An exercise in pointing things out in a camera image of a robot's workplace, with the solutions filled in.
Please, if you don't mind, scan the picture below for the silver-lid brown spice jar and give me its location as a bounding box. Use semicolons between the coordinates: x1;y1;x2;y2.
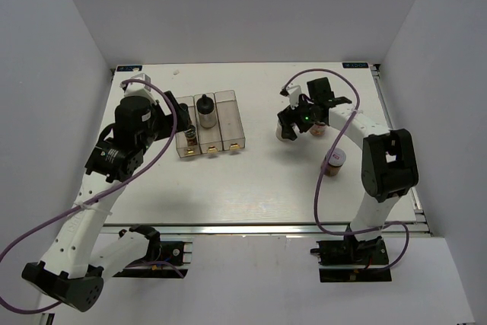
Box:
323;148;346;177

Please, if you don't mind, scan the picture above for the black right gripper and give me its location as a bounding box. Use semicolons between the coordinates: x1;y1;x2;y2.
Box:
278;94;317;141

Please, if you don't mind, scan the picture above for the aluminium table rail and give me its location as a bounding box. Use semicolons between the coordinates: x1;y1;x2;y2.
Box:
101;222;431;237

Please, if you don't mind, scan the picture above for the red-label orange spice jar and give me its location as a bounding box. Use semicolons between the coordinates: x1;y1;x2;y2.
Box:
309;122;327;137

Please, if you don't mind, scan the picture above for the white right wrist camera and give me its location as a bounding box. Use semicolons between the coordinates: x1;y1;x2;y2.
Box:
280;83;302;109

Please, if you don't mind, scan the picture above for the black-nozzle white powder bottle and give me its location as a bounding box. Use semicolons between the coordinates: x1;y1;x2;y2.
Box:
196;94;217;129

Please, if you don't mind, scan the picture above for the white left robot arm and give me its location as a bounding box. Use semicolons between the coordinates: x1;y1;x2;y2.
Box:
21;87;189;312

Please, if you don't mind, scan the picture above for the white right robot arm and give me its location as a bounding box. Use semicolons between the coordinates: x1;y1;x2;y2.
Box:
276;78;419;263

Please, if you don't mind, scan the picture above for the black-cap labelled spice bottle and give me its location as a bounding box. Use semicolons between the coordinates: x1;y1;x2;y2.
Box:
183;124;198;147

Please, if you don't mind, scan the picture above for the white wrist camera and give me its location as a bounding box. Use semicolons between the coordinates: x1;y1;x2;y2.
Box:
120;73;156;104
280;83;302;109

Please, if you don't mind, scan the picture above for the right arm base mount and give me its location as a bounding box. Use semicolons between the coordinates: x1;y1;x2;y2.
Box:
310;237;392;283

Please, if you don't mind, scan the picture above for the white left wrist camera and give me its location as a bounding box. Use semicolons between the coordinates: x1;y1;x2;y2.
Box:
120;73;156;104

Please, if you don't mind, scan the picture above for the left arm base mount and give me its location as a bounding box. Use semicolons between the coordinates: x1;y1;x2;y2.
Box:
114;241;193;279

